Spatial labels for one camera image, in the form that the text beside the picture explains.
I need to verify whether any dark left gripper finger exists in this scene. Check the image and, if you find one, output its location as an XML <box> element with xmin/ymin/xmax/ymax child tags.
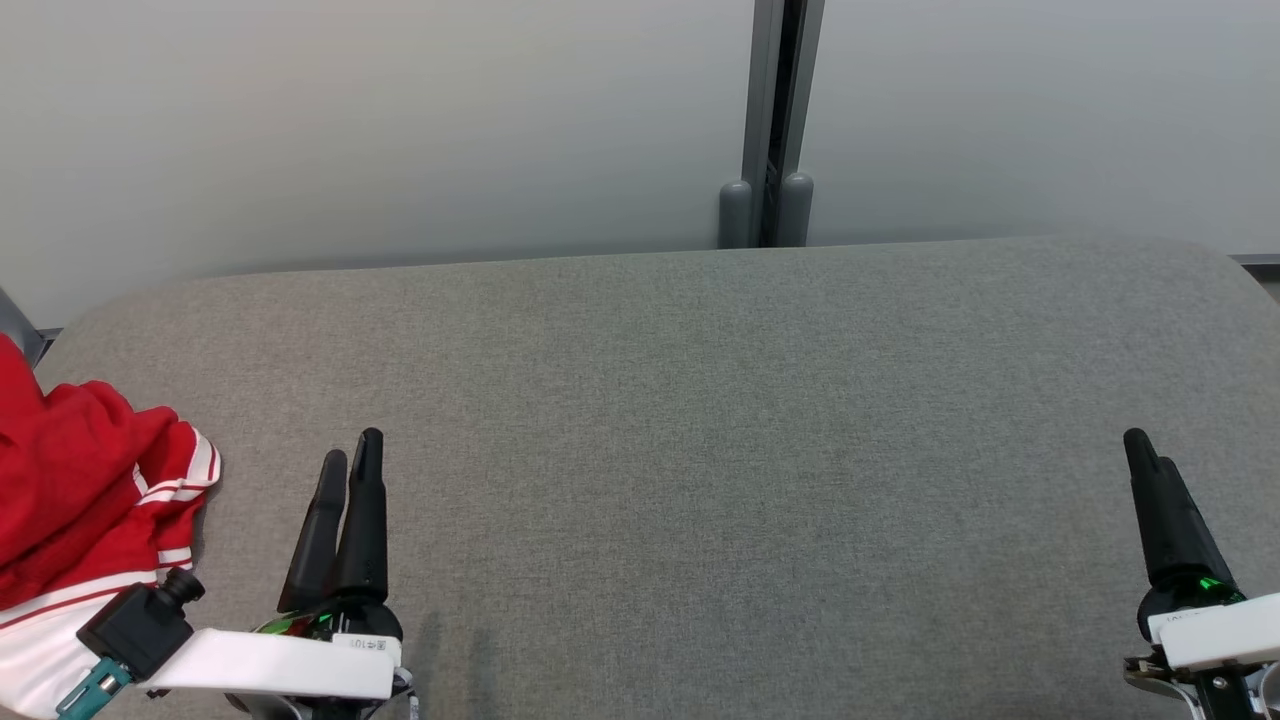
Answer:
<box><xmin>278</xmin><ymin>450</ymin><xmax>349</xmax><ymax>613</ymax></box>
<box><xmin>335</xmin><ymin>428</ymin><xmax>389</xmax><ymax>601</ymax></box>

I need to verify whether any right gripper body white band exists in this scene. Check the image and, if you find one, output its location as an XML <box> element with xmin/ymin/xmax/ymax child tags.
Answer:
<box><xmin>1125</xmin><ymin>575</ymin><xmax>1280</xmax><ymax>720</ymax></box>

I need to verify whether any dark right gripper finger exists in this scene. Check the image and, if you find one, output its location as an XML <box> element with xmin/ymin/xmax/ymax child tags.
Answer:
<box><xmin>1156</xmin><ymin>456</ymin><xmax>1239</xmax><ymax>591</ymax></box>
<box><xmin>1123</xmin><ymin>428</ymin><xmax>1191</xmax><ymax>591</ymax></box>

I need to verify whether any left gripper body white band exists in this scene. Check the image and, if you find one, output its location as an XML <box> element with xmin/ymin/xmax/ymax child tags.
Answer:
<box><xmin>150</xmin><ymin>595</ymin><xmax>416</xmax><ymax>720</ymax></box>

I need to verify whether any red white basketball jersey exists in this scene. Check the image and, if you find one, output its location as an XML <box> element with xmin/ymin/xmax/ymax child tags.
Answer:
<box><xmin>0</xmin><ymin>335</ymin><xmax>223</xmax><ymax>720</ymax></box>

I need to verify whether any grey metal table leg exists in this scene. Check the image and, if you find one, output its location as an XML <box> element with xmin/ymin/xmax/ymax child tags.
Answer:
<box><xmin>0</xmin><ymin>288</ymin><xmax>46</xmax><ymax>369</ymax></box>

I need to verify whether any teal left camera connector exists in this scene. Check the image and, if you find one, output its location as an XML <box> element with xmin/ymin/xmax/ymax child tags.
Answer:
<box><xmin>55</xmin><ymin>658</ymin><xmax>133</xmax><ymax>720</ymax></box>

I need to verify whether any grey cylinder post cap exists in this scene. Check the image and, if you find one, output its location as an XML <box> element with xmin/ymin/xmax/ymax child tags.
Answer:
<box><xmin>778</xmin><ymin>172</ymin><xmax>814</xmax><ymax>248</ymax></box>
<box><xmin>718</xmin><ymin>180</ymin><xmax>753</xmax><ymax>249</ymax></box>

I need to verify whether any grey window frame post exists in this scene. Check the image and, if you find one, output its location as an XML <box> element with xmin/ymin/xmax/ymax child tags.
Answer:
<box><xmin>740</xmin><ymin>0</ymin><xmax>826</xmax><ymax>249</ymax></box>

